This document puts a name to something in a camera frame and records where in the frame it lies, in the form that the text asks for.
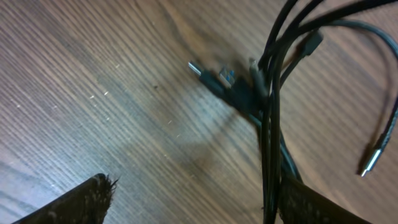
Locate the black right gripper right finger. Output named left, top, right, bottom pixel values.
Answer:
left=278, top=176, right=369, bottom=224

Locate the black cable bundle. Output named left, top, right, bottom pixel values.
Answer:
left=187, top=0, right=398, bottom=224

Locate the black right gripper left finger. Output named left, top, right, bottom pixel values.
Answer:
left=13, top=173, right=118, bottom=224

